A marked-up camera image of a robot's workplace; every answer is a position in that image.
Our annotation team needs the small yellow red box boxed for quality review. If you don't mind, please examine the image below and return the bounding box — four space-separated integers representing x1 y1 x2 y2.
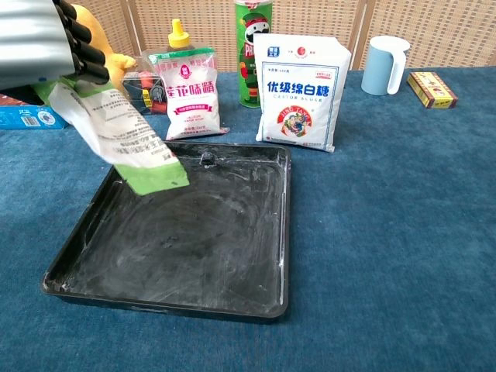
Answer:
406 71 459 109

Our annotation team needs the white castor sugar bag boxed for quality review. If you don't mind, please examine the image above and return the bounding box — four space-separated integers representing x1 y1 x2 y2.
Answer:
254 33 352 153

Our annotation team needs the green chips can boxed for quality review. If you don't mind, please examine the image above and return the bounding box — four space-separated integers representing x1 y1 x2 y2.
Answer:
234 0 274 109

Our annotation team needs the white green corn starch bag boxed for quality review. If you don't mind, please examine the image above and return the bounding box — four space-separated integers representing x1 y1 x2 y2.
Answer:
33 75 191 197

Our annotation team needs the light blue cardboard box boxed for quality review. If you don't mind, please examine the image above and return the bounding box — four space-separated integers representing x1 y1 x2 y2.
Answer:
0 103 70 130

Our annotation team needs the white pink seasoning bag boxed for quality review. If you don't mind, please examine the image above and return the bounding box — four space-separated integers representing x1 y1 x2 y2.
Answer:
146 46 230 141

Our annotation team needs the yellow plush toy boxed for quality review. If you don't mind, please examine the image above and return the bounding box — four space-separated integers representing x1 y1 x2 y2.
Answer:
71 3 137 92

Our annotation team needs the blue tablecloth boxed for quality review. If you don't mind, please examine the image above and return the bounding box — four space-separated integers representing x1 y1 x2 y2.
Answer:
0 65 496 372

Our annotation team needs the black plastic tray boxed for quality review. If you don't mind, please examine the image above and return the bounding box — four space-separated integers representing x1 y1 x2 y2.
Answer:
41 139 292 325

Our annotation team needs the wicker folding screen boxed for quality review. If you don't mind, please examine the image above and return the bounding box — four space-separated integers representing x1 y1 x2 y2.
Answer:
69 0 496 73

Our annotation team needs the yellow cap squeeze bottle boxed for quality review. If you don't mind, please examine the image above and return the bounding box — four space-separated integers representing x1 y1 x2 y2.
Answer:
167 18 195 51

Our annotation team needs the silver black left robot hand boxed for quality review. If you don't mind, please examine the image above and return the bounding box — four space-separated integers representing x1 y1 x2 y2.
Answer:
0 0 111 91

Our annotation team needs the light blue mug white handle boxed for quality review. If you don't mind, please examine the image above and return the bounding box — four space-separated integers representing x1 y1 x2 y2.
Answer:
360 35 411 97

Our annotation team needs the clear plastic box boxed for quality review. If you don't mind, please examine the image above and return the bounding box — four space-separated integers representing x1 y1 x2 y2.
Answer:
122 69 168 116

